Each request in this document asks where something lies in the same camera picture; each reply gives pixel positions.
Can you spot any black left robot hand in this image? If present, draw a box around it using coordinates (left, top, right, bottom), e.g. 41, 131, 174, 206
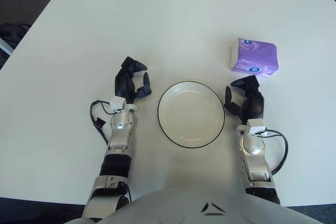
114, 56, 153, 104

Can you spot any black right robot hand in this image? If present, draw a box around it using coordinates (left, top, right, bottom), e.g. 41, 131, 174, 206
224, 74, 265, 125

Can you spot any purple tissue paper pack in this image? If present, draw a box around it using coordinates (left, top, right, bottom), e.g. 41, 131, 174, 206
230, 37, 279, 78

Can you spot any white plate with black rim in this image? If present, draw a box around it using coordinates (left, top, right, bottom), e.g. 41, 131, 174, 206
157, 81, 226, 148

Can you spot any grey framed panel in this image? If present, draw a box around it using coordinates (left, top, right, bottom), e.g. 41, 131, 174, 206
0, 36, 14, 57

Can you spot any dark bag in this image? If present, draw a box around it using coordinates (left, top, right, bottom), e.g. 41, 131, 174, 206
0, 23, 31, 49

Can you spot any grey robot torso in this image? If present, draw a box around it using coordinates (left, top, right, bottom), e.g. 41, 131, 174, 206
64, 187, 336, 224

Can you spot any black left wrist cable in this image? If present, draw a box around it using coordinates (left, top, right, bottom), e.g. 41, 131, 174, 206
89, 100, 124, 146

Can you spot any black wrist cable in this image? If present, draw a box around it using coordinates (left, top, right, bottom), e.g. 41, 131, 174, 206
89, 100, 124, 146
258, 129, 289, 176

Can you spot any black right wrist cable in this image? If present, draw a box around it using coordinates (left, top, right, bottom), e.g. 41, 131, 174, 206
258, 129, 289, 176

